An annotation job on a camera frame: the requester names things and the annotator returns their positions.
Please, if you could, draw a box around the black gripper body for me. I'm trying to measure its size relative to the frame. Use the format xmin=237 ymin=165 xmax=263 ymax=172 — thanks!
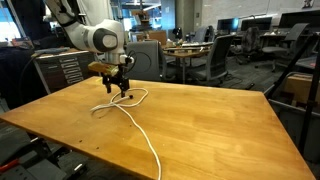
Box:
xmin=101 ymin=73 xmax=130 ymax=87

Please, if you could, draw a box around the white rope with black end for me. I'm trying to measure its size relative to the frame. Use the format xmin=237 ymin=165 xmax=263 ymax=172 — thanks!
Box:
xmin=90 ymin=87 xmax=163 ymax=180

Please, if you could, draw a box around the grey padded office chair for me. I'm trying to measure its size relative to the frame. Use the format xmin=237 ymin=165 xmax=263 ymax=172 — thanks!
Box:
xmin=124 ymin=39 xmax=168 ymax=83

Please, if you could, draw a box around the grey labelled drawer cabinet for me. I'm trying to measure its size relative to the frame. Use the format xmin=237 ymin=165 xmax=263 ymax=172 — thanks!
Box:
xmin=33 ymin=49 xmax=101 ymax=95

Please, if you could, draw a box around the cluttered wooden desk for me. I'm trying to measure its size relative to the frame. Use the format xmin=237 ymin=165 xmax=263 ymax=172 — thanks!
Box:
xmin=162 ymin=41 xmax=214 ymax=84

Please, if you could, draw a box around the grey mesh office chair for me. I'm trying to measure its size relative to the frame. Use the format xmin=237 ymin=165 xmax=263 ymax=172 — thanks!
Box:
xmin=186 ymin=34 xmax=236 ymax=88

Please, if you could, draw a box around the black computer monitor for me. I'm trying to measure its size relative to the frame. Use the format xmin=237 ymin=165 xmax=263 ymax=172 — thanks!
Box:
xmin=240 ymin=16 xmax=273 ymax=32
xmin=216 ymin=18 xmax=240 ymax=33
xmin=278 ymin=9 xmax=320 ymax=29

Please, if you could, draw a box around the dark office chair with jacket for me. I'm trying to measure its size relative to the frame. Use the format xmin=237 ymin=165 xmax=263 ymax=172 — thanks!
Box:
xmin=240 ymin=26 xmax=264 ymax=64

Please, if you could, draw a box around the grey bin with cardboard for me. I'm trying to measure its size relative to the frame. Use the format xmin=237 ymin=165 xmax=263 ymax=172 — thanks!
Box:
xmin=268 ymin=71 xmax=320 ymax=164

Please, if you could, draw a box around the black tripod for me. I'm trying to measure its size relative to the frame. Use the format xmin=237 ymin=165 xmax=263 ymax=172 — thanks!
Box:
xmin=266 ymin=31 xmax=320 ymax=156

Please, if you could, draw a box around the tan and green wrist camera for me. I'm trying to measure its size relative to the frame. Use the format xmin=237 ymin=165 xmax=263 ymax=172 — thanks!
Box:
xmin=87 ymin=61 xmax=120 ymax=77

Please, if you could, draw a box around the black camera cable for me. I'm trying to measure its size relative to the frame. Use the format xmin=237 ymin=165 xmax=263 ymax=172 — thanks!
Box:
xmin=124 ymin=49 xmax=138 ymax=74

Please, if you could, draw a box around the orange-handled black clamp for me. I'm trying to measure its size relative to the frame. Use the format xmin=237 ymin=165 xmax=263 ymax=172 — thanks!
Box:
xmin=0 ymin=138 xmax=69 ymax=174

